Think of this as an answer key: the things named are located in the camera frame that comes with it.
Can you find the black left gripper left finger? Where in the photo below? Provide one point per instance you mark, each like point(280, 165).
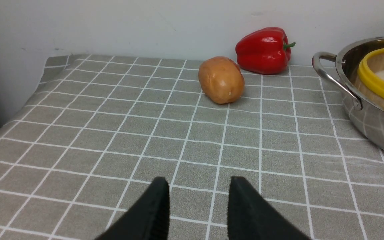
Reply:
point(147, 219)

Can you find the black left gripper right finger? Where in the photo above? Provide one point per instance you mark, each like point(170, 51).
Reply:
point(251, 217)

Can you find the yellow-rimmed bamboo steamer basket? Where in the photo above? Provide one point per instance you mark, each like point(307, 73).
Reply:
point(367, 81)

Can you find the grey checkered tablecloth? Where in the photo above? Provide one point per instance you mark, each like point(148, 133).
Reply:
point(99, 128)

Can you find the brown potato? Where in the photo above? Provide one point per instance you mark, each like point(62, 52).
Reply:
point(221, 80)

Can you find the red bell pepper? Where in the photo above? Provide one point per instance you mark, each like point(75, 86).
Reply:
point(266, 51)

